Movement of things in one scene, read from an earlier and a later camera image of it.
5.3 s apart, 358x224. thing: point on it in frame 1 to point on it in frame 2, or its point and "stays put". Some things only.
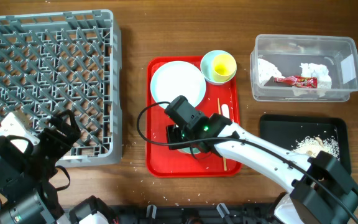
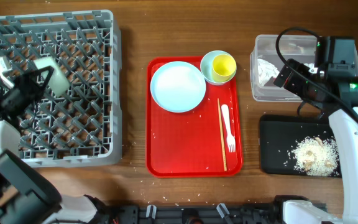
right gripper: x=171 y=130 to x=292 y=84
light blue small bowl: x=206 y=67 stays put
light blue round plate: x=176 y=78 stays put
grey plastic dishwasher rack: x=35 y=65 stays put
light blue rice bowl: x=188 y=150 to x=58 y=84
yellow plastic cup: x=224 y=68 stays put
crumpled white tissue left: x=266 y=70 stays put
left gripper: x=62 y=145 to x=28 y=84
